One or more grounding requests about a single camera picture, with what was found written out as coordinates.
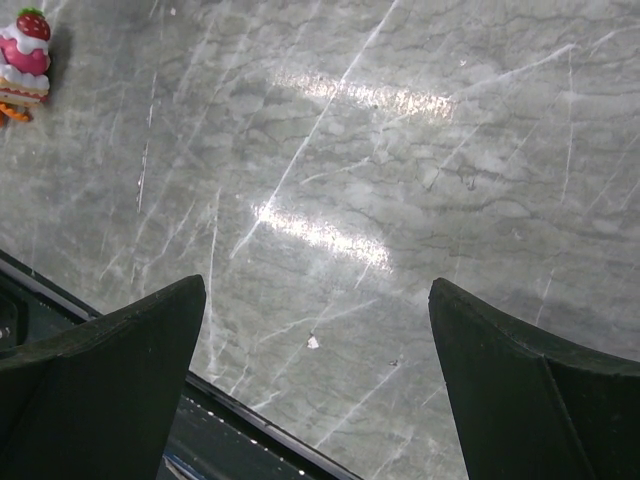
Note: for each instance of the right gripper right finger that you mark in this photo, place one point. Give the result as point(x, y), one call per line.
point(529, 404)

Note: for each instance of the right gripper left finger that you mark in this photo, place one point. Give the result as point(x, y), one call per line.
point(98, 401)

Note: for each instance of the orange fox toy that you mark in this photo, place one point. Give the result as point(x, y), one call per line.
point(14, 113)

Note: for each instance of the strawberry cake slice toy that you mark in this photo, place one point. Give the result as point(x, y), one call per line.
point(25, 59)

